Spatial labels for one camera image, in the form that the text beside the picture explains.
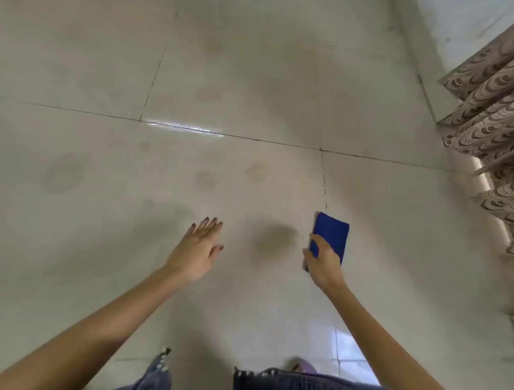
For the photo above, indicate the person's right forearm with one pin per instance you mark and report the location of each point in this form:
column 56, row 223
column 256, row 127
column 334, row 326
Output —
column 377, row 345

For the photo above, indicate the beige tiled floor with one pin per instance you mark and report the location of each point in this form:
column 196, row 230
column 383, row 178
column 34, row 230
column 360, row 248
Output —
column 120, row 60

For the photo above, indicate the brown patterned curtain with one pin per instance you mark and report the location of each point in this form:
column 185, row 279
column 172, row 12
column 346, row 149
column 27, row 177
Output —
column 486, row 104

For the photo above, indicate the person's left hand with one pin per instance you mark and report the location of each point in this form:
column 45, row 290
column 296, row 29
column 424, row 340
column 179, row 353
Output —
column 194, row 253

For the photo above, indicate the blue cloth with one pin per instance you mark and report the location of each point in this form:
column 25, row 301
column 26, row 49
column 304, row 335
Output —
column 331, row 233

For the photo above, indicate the person's right hand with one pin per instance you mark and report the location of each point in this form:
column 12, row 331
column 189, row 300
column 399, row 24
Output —
column 326, row 269

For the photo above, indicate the blue denim jeans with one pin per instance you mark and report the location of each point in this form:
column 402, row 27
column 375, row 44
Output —
column 273, row 381

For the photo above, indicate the purple sandal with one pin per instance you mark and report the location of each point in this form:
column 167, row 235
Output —
column 303, row 366

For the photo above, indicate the person's left forearm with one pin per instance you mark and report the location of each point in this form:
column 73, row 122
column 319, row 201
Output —
column 100, row 337

